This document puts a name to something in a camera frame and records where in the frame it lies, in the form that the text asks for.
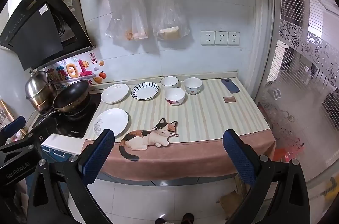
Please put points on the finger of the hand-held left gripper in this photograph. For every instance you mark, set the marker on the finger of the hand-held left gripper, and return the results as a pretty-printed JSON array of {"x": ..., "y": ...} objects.
[
  {"x": 18, "y": 144},
  {"x": 14, "y": 124}
]

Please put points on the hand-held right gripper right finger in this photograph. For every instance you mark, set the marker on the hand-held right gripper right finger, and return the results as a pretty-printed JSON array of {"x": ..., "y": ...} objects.
[{"x": 238, "y": 157}]

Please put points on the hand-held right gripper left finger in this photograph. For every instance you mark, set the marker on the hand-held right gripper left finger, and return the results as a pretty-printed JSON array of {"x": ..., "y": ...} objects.
[{"x": 98, "y": 155}]

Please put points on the white plate grey flower print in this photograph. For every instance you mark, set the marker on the white plate grey flower print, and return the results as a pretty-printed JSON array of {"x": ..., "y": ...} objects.
[{"x": 111, "y": 120}]

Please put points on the white plate small twig print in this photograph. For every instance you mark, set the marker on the white plate small twig print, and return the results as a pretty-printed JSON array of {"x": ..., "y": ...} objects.
[{"x": 114, "y": 93}]

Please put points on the blue striped plate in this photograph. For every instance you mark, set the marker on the blue striped plate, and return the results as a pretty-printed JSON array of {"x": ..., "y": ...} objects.
[{"x": 145, "y": 91}]

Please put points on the white bowl blue pattern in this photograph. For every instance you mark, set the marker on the white bowl blue pattern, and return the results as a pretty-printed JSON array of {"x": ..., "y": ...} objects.
[{"x": 193, "y": 86}]

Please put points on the white bowl red floral print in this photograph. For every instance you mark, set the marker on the white bowl red floral print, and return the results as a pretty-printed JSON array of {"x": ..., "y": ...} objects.
[{"x": 174, "y": 97}]

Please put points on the white bowl thin black rim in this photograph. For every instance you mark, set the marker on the white bowl thin black rim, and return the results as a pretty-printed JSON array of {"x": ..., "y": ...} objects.
[{"x": 169, "y": 82}]

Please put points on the gold framed picture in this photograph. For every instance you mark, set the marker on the gold framed picture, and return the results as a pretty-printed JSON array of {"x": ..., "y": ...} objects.
[{"x": 4, "y": 112}]

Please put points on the black induction cooktop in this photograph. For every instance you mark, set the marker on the black induction cooktop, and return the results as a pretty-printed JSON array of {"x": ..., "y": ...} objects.
[{"x": 72, "y": 127}]

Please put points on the brown cardboard piece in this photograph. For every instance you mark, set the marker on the brown cardboard piece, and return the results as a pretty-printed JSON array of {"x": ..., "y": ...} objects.
[{"x": 233, "y": 197}]

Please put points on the stainless steel steamer pot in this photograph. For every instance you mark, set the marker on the stainless steel steamer pot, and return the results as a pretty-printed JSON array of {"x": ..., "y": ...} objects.
[{"x": 37, "y": 89}]

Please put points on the striped cat print mat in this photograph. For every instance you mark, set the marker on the striped cat print mat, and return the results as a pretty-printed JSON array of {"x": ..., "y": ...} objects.
[{"x": 212, "y": 120}]

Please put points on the red plastic bag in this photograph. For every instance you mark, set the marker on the red plastic bag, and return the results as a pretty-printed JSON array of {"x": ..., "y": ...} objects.
[{"x": 288, "y": 150}]

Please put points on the small brown card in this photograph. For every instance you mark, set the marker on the small brown card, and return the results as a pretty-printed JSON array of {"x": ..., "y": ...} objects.
[{"x": 230, "y": 99}]

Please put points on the dark frying pan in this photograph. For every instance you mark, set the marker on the dark frying pan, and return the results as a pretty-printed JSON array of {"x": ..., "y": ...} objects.
[{"x": 71, "y": 94}]

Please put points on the white slipper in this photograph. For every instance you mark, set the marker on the white slipper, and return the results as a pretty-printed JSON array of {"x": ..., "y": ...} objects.
[{"x": 278, "y": 94}]

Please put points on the person's dark shoe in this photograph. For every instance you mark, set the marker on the person's dark shoe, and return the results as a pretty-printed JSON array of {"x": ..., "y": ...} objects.
[
  {"x": 160, "y": 220},
  {"x": 188, "y": 218}
]

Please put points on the black range hood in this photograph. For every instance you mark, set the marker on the black range hood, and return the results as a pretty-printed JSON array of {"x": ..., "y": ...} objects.
[{"x": 39, "y": 33}]

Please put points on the clear plastic bag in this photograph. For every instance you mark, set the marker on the clear plastic bag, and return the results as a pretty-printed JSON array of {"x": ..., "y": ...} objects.
[
  {"x": 116, "y": 25},
  {"x": 169, "y": 17},
  {"x": 139, "y": 20}
]

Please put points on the colourful wall stickers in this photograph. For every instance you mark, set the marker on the colourful wall stickers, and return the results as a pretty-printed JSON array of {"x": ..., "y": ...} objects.
[{"x": 71, "y": 70}]

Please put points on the white wall outlet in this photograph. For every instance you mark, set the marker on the white wall outlet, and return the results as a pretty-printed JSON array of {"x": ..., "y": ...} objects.
[
  {"x": 208, "y": 38},
  {"x": 233, "y": 38},
  {"x": 221, "y": 38}
]

